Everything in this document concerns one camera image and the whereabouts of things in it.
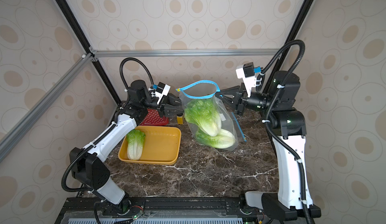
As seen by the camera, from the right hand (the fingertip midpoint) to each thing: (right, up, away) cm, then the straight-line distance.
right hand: (221, 94), depth 50 cm
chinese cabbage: (-44, -21, +37) cm, 62 cm away
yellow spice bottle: (-20, -9, +52) cm, 56 cm away
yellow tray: (-31, -27, +44) cm, 60 cm away
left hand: (-13, -5, +11) cm, 18 cm away
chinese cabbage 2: (+4, -17, +15) cm, 23 cm away
